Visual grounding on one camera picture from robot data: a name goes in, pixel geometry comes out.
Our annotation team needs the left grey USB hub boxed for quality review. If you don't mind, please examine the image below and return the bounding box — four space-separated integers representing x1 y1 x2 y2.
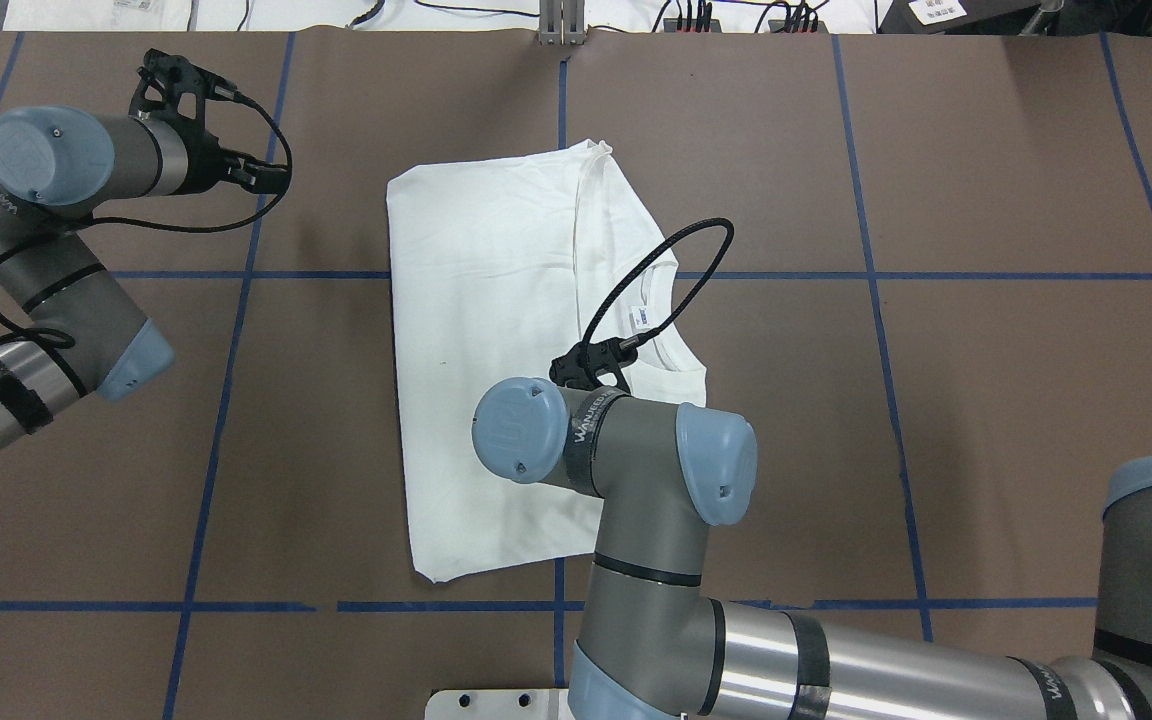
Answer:
652 1 722 35

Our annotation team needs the grey usb hub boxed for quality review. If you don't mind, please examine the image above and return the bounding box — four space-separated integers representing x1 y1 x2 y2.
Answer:
760 1 828 35
652 1 722 35

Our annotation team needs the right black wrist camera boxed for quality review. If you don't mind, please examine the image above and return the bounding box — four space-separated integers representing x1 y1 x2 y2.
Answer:
548 338 637 395

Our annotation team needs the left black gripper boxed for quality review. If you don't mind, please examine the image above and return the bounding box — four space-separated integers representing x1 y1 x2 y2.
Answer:
180 141 291 195

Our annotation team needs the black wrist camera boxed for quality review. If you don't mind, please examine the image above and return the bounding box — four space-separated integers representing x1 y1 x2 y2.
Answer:
128 47 241 126
548 338 637 395

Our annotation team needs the right grey USB hub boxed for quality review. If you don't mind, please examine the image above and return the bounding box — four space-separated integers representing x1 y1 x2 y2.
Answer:
760 1 828 35

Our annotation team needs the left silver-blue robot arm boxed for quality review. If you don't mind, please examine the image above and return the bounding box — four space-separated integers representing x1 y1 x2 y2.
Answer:
0 105 291 450

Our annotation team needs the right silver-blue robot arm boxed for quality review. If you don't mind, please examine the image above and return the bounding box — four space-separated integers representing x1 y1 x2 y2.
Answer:
472 378 1152 719

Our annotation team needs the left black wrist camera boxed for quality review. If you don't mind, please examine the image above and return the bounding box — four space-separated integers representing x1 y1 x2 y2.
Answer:
128 47 241 126

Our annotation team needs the white long-sleeve printed shirt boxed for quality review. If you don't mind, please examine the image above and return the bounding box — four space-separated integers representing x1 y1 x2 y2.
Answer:
386 139 708 584

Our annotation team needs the aluminium frame post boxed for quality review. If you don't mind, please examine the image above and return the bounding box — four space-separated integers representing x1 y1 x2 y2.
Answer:
538 0 588 46

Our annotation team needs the black box with label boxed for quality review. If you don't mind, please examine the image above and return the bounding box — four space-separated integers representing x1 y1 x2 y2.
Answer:
878 1 1041 36

